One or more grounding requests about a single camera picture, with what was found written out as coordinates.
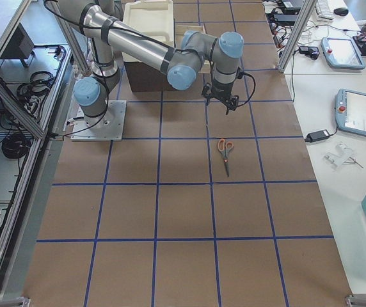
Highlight clear plastic parts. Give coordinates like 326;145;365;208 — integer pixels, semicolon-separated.
324;142;363;170

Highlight orange grey scissors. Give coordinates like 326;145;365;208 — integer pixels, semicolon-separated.
218;138;234;177

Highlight dark brown wooden cabinet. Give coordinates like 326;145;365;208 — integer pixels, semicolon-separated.
124;62;175;92

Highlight far teach pendant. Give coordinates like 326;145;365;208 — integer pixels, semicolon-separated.
321;37;366;70

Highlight near teach pendant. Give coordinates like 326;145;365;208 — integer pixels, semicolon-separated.
335;89;366;137

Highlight teach pendant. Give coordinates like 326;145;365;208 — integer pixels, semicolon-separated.
335;89;366;137
321;37;366;70

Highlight black power adapter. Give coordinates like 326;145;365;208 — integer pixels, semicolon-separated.
305;129;331;143

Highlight black computer mouse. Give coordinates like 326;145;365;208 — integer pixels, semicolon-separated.
333;7;349;17

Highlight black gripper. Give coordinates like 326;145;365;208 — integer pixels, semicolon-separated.
202;83;239;115

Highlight aluminium frame post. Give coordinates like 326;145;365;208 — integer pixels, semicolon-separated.
278;0;317;73

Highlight white foam tray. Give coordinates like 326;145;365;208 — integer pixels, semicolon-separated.
123;1;175;47

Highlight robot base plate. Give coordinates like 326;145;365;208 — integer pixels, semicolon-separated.
70;100;127;141

